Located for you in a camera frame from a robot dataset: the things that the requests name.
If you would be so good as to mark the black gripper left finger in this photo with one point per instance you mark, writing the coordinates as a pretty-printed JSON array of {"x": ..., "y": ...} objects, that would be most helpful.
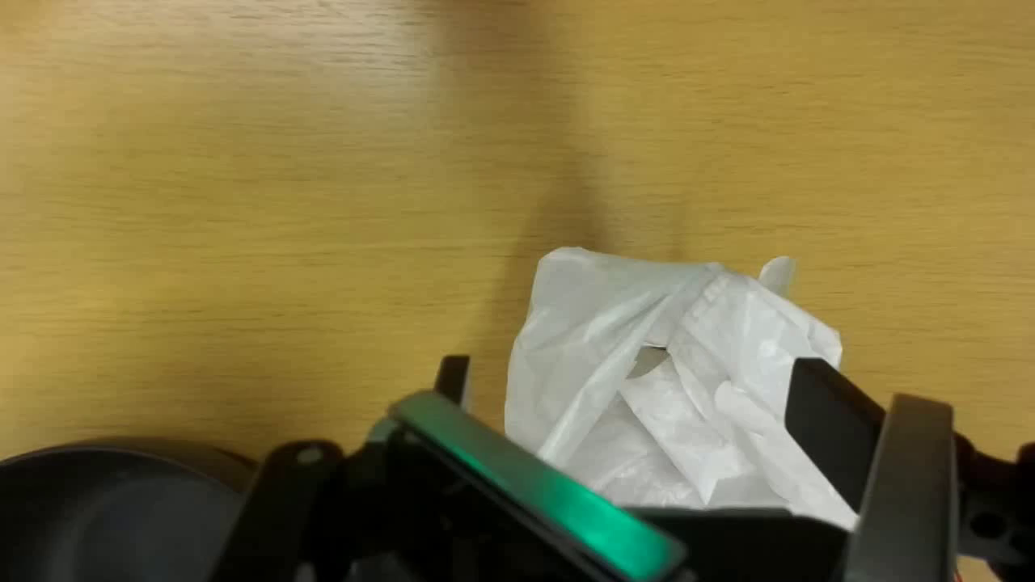
[{"x": 571, "y": 518}]

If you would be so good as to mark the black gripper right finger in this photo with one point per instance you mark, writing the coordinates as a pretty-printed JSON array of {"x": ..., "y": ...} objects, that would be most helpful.
[{"x": 907, "y": 522}]

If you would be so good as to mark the white orange plastic bag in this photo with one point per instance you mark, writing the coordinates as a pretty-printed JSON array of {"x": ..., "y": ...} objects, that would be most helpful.
[{"x": 664, "y": 387}]

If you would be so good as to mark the black bowl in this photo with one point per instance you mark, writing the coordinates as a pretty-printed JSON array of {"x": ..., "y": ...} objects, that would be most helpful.
[{"x": 118, "y": 512}]

